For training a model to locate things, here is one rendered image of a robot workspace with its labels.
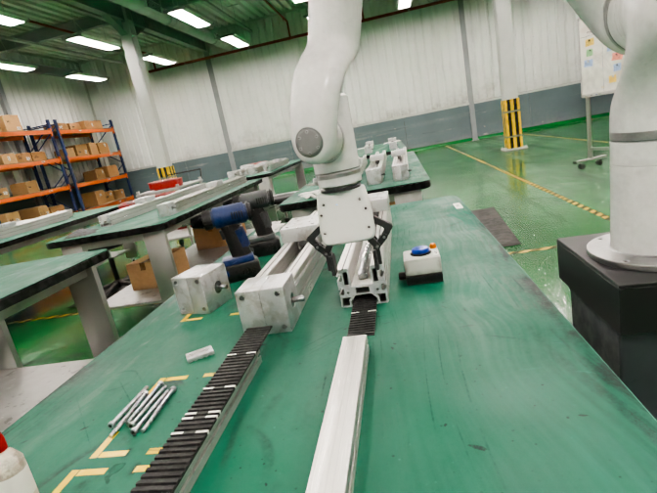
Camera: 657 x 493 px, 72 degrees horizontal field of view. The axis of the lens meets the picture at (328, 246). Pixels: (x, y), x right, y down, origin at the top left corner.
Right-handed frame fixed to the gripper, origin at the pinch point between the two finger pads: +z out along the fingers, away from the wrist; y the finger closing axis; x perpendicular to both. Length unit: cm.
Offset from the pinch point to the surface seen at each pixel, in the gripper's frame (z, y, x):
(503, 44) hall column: -135, 260, 997
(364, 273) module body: 5.0, 0.2, 9.5
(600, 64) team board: -43, 274, 568
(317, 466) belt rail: 7.7, -1.6, -44.1
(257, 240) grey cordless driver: 5, -40, 60
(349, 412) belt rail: 7.7, 1.0, -35.3
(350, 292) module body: 7.5, -2.9, 5.4
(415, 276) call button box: 8.7, 10.8, 13.6
